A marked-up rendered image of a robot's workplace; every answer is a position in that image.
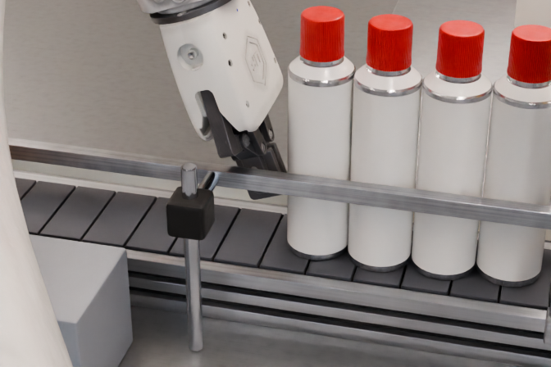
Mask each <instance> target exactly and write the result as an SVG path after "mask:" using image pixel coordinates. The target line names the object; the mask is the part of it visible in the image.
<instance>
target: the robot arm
mask: <svg viewBox="0 0 551 367"><path fill-rule="evenodd" d="M137 1H138V3H139V6H140V8H141V10H142V11H143V12H146V13H150V17H151V19H152V22H153V23H154V24H158V25H160V30H161V33H162V39H163V42H164V45H165V48H166V53H167V56H168V59H169V62H170V64H171V69H172V72H173V74H174V76H175V81H176V83H177V86H178V89H179V91H180V95H181V97H182V100H183V102H184V106H185V108H186V111H187V112H188V115H189V118H190V119H191V122H192V124H193V126H194V128H195V130H196V132H197V134H198V136H199V137H200V138H201V139H203V140H205V141H210V140H212V139H214V142H215V145H216V150H217V153H218V156H219V157H220V158H225V157H229V156H231V158H232V160H233V161H236V164H237V166H238V167H245V168H252V169H259V170H271V171H278V172H284V173H287V171H286V168H285V165H284V162H283V161H282V158H281V155H280V152H279V150H278V147H277V145H276V142H274V143H270V142H272V141H274V139H275V135H274V131H273V128H272V125H271V121H270V118H269V115H268V111H269V110H270V109H271V107H272V105H273V103H274V102H275V100H276V98H277V96H278V95H279V93H280V90H281V89H282V86H283V75H282V73H281V71H280V68H279V65H278V63H277V60H276V57H275V55H274V52H273V51H272V49H271V45H270V43H269V41H268V39H267V36H266V34H265V31H264V29H263V28H262V24H261V22H260V20H259V18H258V16H257V13H256V12H255V10H254V8H253V5H252V3H251V2H250V0H137ZM5 5H6V0H0V367H73V365H72V363H71V359H70V357H69V354H68V351H67V349H66V345H65V343H64V340H63V337H62V335H61V330H60V329H59V326H58V323H57V319H56V316H55V314H54V311H53V308H52V304H51V302H50V299H49V296H48V292H47V289H46V287H45V284H44V281H43V277H42V275H41V272H40V269H39V265H38V262H37V260H36V257H35V254H34V250H33V247H32V243H31V241H30V235H29V231H28V229H27V225H26V222H25V217H24V213H23V210H22V207H21V203H20V198H19V195H18V192H17V188H16V181H15V176H14V171H13V167H12V162H11V153H10V149H9V144H8V137H7V122H6V114H5V106H4V93H3V69H2V47H3V26H4V16H5Z"/></svg>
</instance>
